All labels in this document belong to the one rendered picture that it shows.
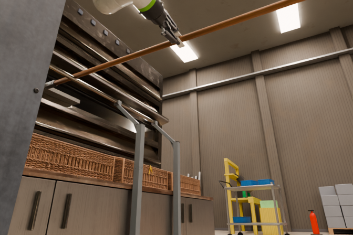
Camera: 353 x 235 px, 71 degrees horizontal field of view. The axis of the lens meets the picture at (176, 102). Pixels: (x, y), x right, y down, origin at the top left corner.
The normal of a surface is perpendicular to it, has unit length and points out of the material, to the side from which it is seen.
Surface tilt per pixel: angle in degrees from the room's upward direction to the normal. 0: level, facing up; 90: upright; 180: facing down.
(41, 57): 90
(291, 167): 90
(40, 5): 90
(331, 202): 90
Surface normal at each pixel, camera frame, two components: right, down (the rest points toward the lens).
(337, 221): -0.46, -0.37
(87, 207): 0.88, -0.21
